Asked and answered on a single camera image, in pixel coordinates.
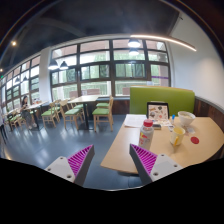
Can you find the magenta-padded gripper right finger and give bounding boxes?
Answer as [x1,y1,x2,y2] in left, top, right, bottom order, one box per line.
[129,143,184,186]

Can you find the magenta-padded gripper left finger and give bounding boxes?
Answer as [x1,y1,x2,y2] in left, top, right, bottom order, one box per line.
[44,143,96,187]

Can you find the clear red-capped drink bottle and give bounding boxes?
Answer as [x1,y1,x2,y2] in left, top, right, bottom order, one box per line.
[138,118,155,151]

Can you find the pale yellow mug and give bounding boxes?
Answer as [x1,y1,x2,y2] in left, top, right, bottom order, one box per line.
[169,125,186,147]

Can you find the white bowl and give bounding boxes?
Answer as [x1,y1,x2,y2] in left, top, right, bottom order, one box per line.
[177,110,197,128]

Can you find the white paper sheet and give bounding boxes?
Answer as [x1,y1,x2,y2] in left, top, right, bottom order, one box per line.
[123,113,148,129]

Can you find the black-framed tablet with pictures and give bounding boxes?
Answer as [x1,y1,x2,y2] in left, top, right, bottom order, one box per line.
[146,101,170,122]

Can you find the person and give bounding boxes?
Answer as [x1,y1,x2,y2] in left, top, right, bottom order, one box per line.
[19,95,38,130]

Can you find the wooden dining table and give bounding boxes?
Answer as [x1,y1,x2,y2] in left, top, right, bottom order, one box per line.
[24,101,49,129]
[67,94,101,130]

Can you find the green upholstered bench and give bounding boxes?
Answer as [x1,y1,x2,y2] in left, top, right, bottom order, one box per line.
[129,85,196,117]

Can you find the wooden chairs with green seats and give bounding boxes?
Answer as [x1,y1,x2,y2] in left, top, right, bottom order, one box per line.
[3,96,115,133]

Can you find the pendant ceiling lamps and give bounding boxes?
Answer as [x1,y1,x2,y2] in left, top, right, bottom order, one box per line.
[13,37,143,84]

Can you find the long curved ceiling light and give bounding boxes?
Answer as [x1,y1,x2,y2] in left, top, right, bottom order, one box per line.
[129,33,198,53]

